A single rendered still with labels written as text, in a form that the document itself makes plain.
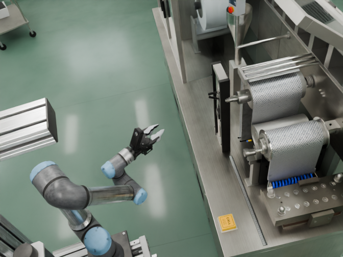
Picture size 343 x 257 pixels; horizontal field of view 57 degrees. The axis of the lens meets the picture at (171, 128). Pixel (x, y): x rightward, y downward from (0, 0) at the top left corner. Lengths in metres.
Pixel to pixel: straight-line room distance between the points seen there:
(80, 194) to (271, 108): 0.96
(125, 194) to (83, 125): 2.24
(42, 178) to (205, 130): 1.08
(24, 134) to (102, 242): 1.03
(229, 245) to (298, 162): 0.51
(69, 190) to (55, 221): 1.77
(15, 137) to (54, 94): 3.60
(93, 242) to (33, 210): 1.66
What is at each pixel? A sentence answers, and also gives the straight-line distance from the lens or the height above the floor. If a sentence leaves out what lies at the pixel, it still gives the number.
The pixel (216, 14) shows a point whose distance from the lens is 2.15.
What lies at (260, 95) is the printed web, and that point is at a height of 1.38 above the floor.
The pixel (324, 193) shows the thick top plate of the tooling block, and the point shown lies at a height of 1.03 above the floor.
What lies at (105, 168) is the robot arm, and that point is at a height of 1.25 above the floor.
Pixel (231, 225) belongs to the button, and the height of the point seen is 0.92.
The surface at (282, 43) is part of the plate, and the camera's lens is 1.97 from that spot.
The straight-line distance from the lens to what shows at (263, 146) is 1.46.
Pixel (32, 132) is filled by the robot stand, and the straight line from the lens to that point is 0.62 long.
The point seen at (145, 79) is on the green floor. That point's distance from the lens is 3.95.
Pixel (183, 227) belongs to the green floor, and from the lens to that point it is 2.67.
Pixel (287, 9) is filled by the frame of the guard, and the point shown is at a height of 1.98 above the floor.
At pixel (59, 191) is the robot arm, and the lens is 1.27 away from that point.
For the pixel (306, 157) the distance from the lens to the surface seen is 1.59.
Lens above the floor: 2.42
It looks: 47 degrees down
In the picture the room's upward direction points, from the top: 12 degrees counter-clockwise
